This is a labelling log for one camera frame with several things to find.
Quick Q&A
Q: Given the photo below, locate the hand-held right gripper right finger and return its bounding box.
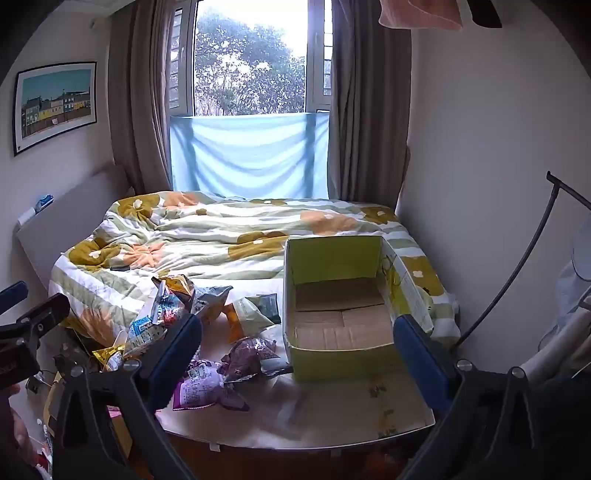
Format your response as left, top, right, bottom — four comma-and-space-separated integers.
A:
392, 315, 544, 480

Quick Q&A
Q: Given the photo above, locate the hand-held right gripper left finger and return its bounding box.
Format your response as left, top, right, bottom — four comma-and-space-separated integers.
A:
52, 315, 204, 480

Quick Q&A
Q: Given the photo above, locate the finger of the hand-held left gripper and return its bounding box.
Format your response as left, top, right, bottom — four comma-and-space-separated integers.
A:
0, 281, 29, 309
0, 293, 71, 343

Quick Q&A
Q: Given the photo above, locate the light purple snack packet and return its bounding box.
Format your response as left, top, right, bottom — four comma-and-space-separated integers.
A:
172, 360, 250, 412

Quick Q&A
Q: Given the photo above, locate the gold snack packet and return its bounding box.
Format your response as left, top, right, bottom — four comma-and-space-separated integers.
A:
91, 344, 128, 373

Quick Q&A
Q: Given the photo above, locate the green cardboard box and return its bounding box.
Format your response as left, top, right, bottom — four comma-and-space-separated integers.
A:
283, 235, 435, 383

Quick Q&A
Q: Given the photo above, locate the blue white snack packet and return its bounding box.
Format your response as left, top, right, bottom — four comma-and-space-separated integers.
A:
122, 316, 168, 359

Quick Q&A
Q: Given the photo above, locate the blue pink snack packet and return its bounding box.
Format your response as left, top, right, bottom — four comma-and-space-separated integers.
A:
148, 282, 186, 325

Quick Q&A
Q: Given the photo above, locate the grey yellow snack packet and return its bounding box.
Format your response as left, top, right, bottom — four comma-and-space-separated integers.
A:
191, 285, 234, 325

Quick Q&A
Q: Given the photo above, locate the orange snack packet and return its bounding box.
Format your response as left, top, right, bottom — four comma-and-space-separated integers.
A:
152, 274, 197, 302

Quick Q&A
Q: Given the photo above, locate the dark purple snack packet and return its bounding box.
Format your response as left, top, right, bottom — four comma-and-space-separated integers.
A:
221, 337, 294, 384

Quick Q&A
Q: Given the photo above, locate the pale green snack packet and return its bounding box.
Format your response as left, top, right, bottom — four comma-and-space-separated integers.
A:
222, 298, 274, 344

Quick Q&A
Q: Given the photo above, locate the beige headboard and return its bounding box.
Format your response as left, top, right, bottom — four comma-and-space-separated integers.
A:
16, 164, 136, 297

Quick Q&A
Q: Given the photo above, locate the dark green snack packet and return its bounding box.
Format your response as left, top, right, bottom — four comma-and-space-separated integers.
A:
255, 294, 282, 325

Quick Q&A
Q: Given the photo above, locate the floral blanket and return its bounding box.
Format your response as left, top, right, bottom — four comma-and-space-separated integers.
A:
48, 190, 461, 346

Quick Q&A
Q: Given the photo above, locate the light blue clothing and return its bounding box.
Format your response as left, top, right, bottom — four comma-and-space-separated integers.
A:
553, 258, 591, 343

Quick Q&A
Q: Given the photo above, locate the light blue cloth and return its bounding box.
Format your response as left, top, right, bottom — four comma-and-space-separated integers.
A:
169, 112, 331, 200

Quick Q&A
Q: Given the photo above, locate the brown curtain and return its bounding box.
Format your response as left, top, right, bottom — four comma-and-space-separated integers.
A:
108, 0, 175, 195
329, 0, 413, 205

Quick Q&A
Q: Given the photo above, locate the window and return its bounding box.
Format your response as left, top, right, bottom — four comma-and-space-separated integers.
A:
168, 0, 334, 117

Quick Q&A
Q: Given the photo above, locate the pink cloth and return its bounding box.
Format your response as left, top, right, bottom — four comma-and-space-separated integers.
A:
379, 0, 464, 31

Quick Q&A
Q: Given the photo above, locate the black cable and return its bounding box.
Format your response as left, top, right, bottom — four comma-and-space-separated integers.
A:
455, 182, 558, 347

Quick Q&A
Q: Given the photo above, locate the framed wall poster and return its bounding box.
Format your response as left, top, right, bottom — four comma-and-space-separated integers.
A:
13, 61, 98, 157

